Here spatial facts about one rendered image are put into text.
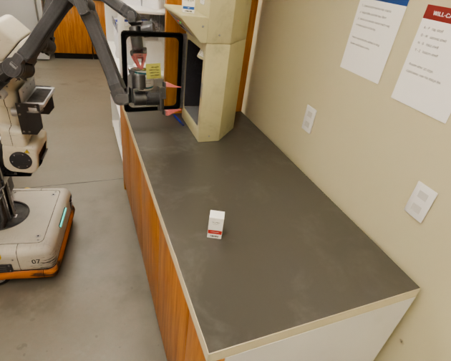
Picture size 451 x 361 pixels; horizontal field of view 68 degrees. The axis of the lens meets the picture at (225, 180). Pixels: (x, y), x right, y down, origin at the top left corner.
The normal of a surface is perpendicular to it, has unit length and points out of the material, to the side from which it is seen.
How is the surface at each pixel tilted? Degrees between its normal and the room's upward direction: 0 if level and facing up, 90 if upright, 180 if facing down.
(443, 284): 90
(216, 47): 90
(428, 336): 90
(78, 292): 0
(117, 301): 0
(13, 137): 90
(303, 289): 0
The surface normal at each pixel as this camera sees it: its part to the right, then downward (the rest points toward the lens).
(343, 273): 0.12, -0.83
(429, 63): -0.92, 0.11
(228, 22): 0.36, 0.55
